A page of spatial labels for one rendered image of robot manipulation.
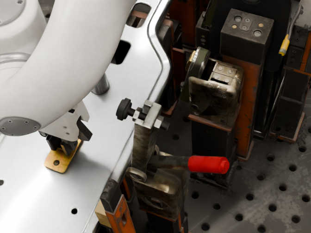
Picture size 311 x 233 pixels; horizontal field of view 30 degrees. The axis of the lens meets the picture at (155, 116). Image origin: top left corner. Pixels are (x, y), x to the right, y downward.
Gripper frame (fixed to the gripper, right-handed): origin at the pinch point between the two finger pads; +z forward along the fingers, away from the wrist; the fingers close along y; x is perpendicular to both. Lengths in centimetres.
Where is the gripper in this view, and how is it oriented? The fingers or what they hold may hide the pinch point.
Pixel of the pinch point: (61, 139)
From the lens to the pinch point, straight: 91.3
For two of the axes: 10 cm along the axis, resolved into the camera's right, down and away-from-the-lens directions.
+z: 0.8, 4.9, 8.7
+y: -9.2, -3.0, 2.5
